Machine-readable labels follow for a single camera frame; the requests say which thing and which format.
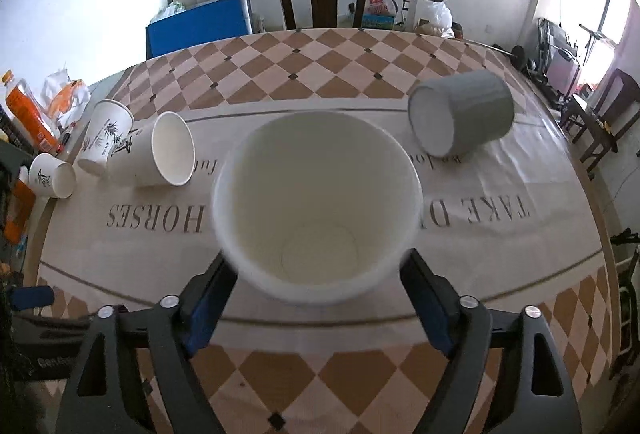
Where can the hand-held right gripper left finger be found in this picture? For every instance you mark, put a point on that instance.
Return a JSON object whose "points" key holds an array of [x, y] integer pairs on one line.
{"points": [[202, 314]]}

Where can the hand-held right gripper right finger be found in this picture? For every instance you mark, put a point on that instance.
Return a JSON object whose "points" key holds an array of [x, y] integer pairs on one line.
{"points": [[436, 309]]}

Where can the plain white paper cup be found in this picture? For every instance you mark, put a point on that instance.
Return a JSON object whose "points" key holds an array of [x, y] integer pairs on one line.
{"points": [[320, 194]]}

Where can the grey ceramic cup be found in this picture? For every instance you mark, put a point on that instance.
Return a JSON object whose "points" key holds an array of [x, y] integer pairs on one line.
{"points": [[470, 113]]}

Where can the white paper cup black print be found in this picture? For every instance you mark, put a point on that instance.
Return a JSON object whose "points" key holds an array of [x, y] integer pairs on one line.
{"points": [[150, 148]]}

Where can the white paper cup bamboo print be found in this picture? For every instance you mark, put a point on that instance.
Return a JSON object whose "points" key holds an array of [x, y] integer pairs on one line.
{"points": [[102, 138]]}

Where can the small white paper cup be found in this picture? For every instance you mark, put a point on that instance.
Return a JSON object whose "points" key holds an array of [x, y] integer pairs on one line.
{"points": [[50, 176]]}

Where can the crumpled white orange wrapper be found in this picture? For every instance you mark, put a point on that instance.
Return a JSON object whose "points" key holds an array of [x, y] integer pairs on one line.
{"points": [[65, 96]]}

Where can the dark wooden side chair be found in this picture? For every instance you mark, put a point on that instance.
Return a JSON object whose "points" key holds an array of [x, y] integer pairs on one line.
{"points": [[607, 113]]}

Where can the orange drink bottle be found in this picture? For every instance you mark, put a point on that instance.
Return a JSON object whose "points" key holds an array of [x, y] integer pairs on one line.
{"points": [[27, 111]]}

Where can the blue and white box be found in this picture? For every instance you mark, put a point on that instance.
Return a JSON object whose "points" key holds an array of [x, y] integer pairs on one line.
{"points": [[200, 21]]}

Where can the white plastic bag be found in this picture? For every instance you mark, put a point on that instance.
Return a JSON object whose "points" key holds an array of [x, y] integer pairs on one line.
{"points": [[440, 16]]}

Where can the red printed snack bag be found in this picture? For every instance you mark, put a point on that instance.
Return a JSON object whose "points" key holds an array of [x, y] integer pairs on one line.
{"points": [[379, 6]]}

